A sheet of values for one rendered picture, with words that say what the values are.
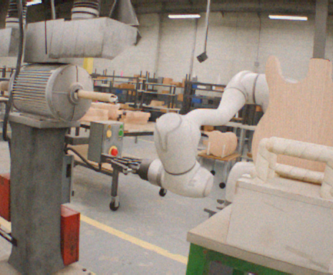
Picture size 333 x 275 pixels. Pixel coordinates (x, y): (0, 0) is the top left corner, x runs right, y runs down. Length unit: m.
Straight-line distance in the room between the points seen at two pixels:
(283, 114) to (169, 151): 0.35
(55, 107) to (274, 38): 11.61
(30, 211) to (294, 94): 1.25
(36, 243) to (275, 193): 1.23
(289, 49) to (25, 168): 11.49
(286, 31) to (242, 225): 11.93
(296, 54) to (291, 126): 11.39
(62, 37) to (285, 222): 1.00
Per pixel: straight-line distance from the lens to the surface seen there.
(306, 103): 0.95
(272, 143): 0.77
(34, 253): 1.70
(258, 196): 0.78
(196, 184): 0.97
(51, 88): 1.35
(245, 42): 12.88
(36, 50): 1.56
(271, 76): 0.98
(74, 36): 1.23
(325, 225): 0.77
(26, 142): 1.54
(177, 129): 0.86
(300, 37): 12.44
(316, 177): 0.92
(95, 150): 1.60
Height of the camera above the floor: 1.28
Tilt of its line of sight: 7 degrees down
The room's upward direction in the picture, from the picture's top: 7 degrees clockwise
